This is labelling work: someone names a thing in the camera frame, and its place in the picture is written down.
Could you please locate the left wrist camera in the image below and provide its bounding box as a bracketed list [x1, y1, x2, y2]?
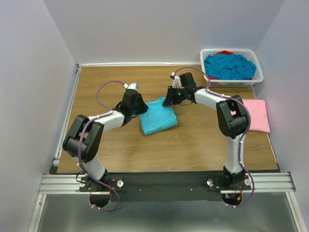
[123, 82, 139, 91]

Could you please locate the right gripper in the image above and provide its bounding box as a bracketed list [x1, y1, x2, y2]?
[162, 86, 187, 106]

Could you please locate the dark blue t shirt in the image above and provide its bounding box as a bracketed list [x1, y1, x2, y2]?
[204, 53, 257, 81]

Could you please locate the white plastic laundry basket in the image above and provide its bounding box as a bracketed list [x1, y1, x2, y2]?
[199, 48, 264, 88]

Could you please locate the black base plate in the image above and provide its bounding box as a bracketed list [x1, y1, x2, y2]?
[79, 171, 251, 202]

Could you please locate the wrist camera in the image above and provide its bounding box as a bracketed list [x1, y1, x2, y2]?
[170, 72, 196, 88]
[123, 82, 139, 91]

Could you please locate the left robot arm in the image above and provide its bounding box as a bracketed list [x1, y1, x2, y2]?
[62, 82, 148, 191]

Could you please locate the light blue t shirt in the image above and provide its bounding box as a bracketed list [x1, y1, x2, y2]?
[139, 97, 178, 136]

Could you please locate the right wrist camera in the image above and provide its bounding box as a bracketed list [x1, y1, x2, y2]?
[170, 72, 196, 88]

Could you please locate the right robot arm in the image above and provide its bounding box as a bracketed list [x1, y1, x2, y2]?
[162, 84, 251, 189]

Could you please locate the red t shirt in basket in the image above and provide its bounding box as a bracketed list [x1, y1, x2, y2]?
[206, 50, 253, 80]

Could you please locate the folded pink t shirt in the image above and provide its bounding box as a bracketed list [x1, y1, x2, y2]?
[243, 99, 270, 133]

